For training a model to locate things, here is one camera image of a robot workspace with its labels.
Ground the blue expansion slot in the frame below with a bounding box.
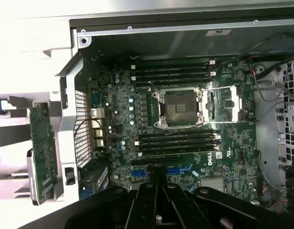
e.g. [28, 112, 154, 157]
[131, 165, 194, 178]

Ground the silver chipset heat sink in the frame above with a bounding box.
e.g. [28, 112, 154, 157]
[201, 177, 225, 192]

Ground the black RAM slot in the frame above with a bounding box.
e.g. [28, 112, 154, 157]
[136, 136, 221, 144]
[131, 59, 216, 67]
[134, 79, 209, 86]
[139, 142, 216, 149]
[139, 130, 214, 137]
[132, 72, 216, 80]
[138, 147, 221, 156]
[131, 66, 215, 73]

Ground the green Dell motherboard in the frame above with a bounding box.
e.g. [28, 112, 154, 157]
[89, 57, 259, 203]

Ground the silver port block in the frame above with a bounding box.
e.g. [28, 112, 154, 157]
[89, 107, 106, 149]

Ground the thin metal locking lever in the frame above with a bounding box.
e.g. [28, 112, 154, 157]
[198, 121, 256, 125]
[201, 86, 237, 92]

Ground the CPU socket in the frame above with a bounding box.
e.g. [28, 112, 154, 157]
[152, 87, 204, 129]

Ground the black plastic shroud box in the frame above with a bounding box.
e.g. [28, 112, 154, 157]
[282, 164, 294, 192]

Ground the silver socket cover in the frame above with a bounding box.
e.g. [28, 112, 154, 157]
[200, 85, 243, 123]

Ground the metal disk bay cage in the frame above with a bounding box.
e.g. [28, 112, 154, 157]
[276, 59, 294, 167]

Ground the grey parts rack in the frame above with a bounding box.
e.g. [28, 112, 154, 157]
[0, 93, 64, 206]

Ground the open black PC case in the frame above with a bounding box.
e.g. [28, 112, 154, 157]
[55, 18, 294, 229]

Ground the thin grey wire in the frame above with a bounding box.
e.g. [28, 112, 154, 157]
[256, 149, 289, 190]

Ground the thick black wire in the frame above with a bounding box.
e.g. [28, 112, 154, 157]
[255, 55, 294, 79]

